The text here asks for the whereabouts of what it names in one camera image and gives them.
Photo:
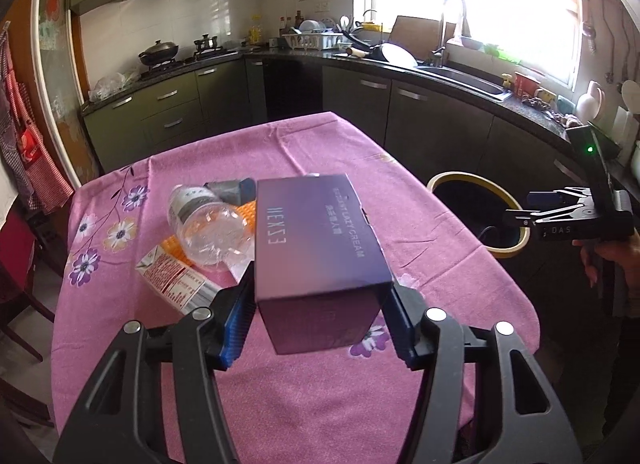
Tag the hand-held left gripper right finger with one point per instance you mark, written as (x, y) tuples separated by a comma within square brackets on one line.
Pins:
[(400, 329)]

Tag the black wok with lid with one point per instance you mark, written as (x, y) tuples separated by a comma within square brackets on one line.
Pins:
[(159, 54)]

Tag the gas stove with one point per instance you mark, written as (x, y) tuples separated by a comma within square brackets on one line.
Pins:
[(200, 59)]

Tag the white dish rack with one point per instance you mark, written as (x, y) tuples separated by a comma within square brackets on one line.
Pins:
[(312, 37)]

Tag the yellow-rimmed trash bin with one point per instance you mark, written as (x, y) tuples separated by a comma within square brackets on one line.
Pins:
[(520, 244)]

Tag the wooden cutting board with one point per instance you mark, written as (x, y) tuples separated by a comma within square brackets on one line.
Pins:
[(415, 34)]

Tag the clear plastic bottle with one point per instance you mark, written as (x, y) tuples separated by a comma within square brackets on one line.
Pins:
[(215, 234)]

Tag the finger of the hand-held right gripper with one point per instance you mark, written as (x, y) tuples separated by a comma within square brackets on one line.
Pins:
[(542, 198), (540, 216)]

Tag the small patterned cup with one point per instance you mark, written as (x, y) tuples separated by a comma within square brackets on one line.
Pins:
[(546, 96)]

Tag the red and white carton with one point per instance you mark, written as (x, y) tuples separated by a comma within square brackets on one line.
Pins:
[(175, 279)]

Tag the round white plate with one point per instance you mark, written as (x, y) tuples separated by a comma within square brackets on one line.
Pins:
[(631, 94)]

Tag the grey tube with blue cap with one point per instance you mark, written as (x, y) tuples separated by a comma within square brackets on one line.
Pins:
[(227, 189)]

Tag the small yellow toy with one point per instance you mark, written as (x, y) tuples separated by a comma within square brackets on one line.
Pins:
[(508, 81)]

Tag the dark sauce bottle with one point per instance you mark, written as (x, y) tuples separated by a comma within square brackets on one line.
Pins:
[(299, 20)]

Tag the steel faucet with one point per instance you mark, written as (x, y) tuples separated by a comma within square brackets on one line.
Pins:
[(440, 44)]

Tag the pink floral tablecloth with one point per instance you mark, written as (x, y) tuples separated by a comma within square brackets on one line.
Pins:
[(325, 154)]

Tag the red checkered apron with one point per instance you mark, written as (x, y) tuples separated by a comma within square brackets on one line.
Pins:
[(45, 164)]

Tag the person's right hand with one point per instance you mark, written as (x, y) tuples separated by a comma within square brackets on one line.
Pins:
[(620, 254)]

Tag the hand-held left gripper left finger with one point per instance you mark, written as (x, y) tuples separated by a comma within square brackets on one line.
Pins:
[(235, 329)]

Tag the orange foam fruit net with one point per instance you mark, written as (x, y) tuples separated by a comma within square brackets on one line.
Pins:
[(172, 249)]

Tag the white carton box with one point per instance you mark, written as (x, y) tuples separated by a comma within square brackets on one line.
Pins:
[(625, 124)]

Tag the green plastic containers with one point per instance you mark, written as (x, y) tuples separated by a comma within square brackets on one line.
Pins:
[(500, 52)]

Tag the small purple bowl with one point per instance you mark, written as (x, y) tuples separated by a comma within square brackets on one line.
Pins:
[(472, 43)]

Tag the kitchen base cabinets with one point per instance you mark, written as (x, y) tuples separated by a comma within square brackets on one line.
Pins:
[(165, 114)]

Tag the wall socket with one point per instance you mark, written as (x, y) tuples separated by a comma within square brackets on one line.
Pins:
[(322, 5)]

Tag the steel sink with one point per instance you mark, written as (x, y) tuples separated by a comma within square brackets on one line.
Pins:
[(465, 82)]

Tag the wooden chair with red cover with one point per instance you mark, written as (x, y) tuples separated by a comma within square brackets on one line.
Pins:
[(15, 244)]

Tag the purple cardboard box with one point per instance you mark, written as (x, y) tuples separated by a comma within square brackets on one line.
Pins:
[(310, 244)]

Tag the clear plastic bags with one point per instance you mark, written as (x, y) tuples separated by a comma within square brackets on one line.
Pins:
[(112, 87)]

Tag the red mug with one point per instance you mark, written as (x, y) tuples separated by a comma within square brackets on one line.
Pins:
[(527, 84)]

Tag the yellow oil bottle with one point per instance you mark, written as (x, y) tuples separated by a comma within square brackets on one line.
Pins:
[(255, 33)]

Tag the small steel pot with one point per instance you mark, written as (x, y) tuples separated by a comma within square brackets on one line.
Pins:
[(207, 46)]

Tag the sliding glass door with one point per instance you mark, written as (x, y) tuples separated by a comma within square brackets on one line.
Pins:
[(60, 69)]

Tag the black frying pan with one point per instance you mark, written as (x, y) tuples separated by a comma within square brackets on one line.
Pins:
[(365, 40)]

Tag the wall pipes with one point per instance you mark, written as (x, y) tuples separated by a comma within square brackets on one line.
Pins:
[(607, 44)]

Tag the black kitchen countertop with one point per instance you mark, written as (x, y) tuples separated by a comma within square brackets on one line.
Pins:
[(500, 107)]

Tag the white jug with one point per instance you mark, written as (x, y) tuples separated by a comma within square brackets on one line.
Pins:
[(589, 104)]

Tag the person's right forearm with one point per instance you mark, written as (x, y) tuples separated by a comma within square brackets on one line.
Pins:
[(625, 369)]

